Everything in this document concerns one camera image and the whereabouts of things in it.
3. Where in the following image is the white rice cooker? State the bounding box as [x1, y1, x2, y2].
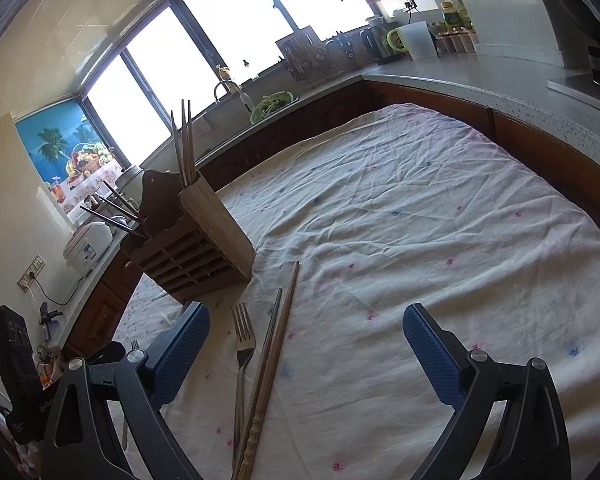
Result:
[62, 221, 112, 275]

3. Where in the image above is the white steamer pot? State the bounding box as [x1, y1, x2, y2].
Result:
[116, 165, 144, 202]

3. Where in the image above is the black electric kettle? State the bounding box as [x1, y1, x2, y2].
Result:
[360, 26, 402, 65]

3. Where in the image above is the gas stove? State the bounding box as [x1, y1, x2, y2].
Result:
[547, 46, 600, 110]

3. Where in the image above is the tropical fruit poster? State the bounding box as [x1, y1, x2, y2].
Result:
[16, 100, 123, 219]

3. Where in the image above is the white floral tablecloth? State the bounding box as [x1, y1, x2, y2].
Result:
[109, 102, 600, 480]

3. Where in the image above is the dish soap bottle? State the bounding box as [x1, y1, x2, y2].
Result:
[216, 65, 232, 80]

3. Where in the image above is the wooden knife rack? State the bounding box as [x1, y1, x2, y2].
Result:
[275, 26, 336, 82]

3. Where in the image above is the wooden utensil holder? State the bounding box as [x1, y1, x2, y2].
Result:
[120, 170, 256, 302]

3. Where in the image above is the white plastic pitcher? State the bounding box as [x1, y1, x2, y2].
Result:
[386, 22, 438, 61]

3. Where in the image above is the yellow oil bottle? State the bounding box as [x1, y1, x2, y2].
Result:
[442, 0, 463, 32]

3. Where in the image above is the steel spoon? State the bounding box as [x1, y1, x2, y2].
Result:
[110, 214, 129, 226]

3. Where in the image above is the green bowl of vegetables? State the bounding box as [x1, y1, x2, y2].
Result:
[250, 91, 294, 125]

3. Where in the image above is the wooden chopstick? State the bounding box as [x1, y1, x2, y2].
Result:
[181, 99, 190, 188]
[233, 261, 300, 480]
[80, 206, 148, 240]
[232, 288, 283, 479]

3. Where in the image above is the steel chopstick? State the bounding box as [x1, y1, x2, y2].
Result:
[102, 180, 143, 223]
[95, 194, 142, 224]
[170, 110, 186, 188]

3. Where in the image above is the steel fork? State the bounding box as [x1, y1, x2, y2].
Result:
[121, 414, 129, 451]
[232, 304, 256, 463]

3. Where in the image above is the chrome sink faucet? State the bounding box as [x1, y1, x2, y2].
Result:
[213, 78, 254, 114]

